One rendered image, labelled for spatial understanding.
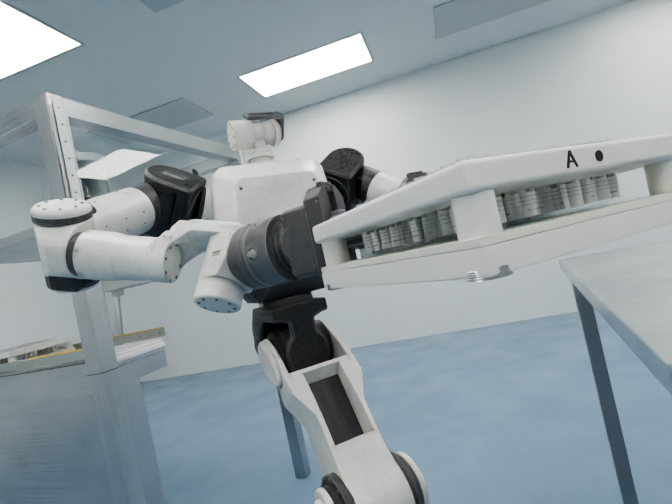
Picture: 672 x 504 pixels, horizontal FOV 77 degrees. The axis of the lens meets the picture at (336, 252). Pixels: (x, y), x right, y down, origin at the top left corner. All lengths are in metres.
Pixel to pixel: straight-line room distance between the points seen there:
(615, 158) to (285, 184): 0.68
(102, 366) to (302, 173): 0.85
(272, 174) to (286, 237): 0.42
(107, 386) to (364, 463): 0.87
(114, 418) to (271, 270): 1.03
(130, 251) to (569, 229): 0.54
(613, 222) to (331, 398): 0.70
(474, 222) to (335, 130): 4.90
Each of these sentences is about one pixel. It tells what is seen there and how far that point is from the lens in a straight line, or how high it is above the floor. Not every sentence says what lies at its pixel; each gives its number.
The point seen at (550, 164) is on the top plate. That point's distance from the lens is 0.31.
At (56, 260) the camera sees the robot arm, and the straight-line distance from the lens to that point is 0.71.
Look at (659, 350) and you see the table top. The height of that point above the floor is 0.88.
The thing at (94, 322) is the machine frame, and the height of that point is 1.00.
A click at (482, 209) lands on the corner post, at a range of 0.27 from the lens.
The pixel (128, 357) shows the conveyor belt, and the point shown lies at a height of 0.86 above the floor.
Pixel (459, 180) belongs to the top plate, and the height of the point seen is 1.05.
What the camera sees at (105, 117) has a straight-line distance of 1.70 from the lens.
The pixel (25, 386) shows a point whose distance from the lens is 1.86.
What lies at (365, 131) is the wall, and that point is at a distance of 5.06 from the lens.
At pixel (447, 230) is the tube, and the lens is 0.34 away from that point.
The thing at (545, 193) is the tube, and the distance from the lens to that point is 0.36.
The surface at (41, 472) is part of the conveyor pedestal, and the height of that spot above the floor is 0.51.
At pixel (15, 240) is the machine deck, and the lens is 1.68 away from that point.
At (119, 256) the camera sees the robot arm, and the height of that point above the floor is 1.09.
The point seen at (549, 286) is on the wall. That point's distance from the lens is 4.96.
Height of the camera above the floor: 1.02
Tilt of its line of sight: 1 degrees up
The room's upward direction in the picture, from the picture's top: 12 degrees counter-clockwise
